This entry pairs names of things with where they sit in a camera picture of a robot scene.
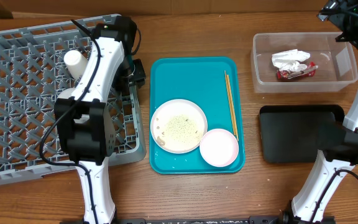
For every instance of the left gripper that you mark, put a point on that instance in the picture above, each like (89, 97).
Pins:
(139, 79)

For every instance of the white cup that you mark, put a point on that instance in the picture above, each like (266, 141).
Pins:
(75, 63)

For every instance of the grey bowl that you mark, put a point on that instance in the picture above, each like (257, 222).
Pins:
(66, 94)

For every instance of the white tissue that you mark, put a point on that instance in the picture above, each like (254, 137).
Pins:
(290, 60)

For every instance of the red snack wrapper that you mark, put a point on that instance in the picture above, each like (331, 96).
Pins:
(308, 72)

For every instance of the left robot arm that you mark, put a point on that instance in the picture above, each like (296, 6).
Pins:
(84, 126)

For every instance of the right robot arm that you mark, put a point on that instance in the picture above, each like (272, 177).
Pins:
(339, 158)

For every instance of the grey dishwasher rack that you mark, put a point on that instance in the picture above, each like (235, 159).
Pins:
(32, 75)

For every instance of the teal serving tray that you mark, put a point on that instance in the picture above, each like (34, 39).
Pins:
(202, 81)

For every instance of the large white plate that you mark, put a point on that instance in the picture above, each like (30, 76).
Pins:
(178, 125)

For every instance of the left wooden chopstick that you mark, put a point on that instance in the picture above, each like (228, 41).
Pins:
(229, 102)

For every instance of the wooden chopstick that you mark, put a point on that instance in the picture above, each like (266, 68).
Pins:
(229, 102)
(233, 105)

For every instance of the small pink plate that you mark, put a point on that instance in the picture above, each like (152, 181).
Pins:
(219, 147)

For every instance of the right wooden chopstick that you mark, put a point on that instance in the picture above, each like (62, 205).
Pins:
(233, 105)

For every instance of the black tray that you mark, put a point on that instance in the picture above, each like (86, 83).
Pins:
(289, 133)

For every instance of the clear plastic bin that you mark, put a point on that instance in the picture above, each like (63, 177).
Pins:
(335, 61)

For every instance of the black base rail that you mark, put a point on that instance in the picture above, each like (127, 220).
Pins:
(269, 219)

